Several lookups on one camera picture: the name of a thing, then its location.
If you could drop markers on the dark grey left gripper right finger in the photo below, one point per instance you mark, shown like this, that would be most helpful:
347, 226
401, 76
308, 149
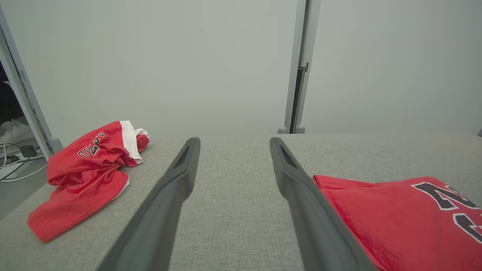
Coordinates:
312, 218

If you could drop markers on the grey slanted frame post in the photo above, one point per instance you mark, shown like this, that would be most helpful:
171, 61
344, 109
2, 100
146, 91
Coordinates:
26, 94

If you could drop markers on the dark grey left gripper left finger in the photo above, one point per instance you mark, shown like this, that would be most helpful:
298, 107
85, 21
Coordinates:
158, 210

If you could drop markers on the grey cylindrical post foot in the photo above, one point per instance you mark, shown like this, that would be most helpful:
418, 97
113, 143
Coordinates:
282, 130
300, 129

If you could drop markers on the white shoe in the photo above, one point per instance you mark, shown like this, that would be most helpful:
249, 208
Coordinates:
15, 132

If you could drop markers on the red jersey with white sleeves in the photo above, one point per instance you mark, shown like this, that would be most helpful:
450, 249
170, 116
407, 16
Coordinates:
395, 222

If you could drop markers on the grey partition double post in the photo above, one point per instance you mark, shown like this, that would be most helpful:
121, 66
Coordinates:
307, 37

